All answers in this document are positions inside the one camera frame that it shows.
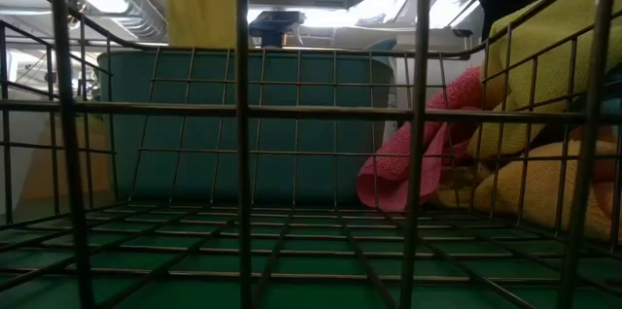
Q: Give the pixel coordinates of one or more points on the green microfiber towel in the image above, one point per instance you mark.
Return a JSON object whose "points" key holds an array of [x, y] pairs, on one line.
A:
{"points": [[554, 71]]}

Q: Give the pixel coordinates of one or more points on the green table mat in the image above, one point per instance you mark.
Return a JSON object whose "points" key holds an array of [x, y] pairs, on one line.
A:
{"points": [[194, 294]]}

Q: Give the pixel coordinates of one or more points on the clear plastic bin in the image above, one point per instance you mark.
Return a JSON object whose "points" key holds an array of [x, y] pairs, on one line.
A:
{"points": [[29, 163]]}

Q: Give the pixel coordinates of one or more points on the pink microfiber towel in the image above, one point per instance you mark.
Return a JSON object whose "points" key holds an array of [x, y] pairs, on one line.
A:
{"points": [[393, 168]]}

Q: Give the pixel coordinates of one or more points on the yellow microfiber towel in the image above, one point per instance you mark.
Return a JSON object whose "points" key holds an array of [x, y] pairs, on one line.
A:
{"points": [[199, 3]]}

